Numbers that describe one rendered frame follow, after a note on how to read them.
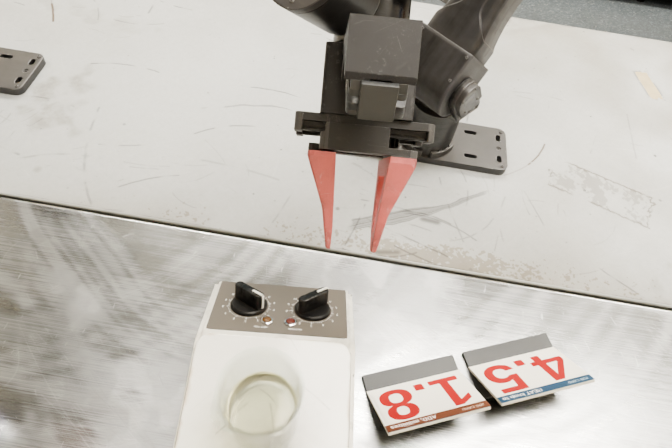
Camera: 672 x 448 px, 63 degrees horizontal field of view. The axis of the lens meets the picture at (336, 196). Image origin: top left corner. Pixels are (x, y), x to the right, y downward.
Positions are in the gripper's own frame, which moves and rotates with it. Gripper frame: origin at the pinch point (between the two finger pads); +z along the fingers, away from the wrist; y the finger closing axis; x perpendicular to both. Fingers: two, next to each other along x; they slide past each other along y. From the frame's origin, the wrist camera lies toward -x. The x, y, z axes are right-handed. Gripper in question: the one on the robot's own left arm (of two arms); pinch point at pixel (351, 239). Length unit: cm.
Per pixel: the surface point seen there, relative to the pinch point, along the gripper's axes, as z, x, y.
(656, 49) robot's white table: -29, 40, 47
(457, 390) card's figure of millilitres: 12.8, 4.1, 10.8
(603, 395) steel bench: 13.2, 6.7, 25.3
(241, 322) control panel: 8.2, 3.3, -8.3
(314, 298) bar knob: 5.9, 4.5, -2.3
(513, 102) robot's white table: -17.1, 31.1, 22.7
